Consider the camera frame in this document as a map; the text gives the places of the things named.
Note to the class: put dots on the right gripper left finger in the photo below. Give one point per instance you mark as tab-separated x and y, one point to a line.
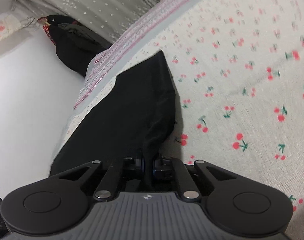
132	167

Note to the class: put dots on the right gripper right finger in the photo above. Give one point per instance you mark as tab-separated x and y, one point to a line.
163	167

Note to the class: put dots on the black pants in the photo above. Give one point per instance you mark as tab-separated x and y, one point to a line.
133	120

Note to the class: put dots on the pink striped blanket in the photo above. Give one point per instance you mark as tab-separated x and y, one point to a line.
104	61

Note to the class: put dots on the cherry print bed sheet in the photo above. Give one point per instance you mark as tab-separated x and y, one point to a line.
238	72

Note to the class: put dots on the black clothes pile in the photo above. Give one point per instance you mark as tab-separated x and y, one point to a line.
75	44

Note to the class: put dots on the grey star curtain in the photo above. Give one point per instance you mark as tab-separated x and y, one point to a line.
92	2

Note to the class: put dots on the white pink floor mat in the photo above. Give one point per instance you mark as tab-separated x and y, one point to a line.
9	25

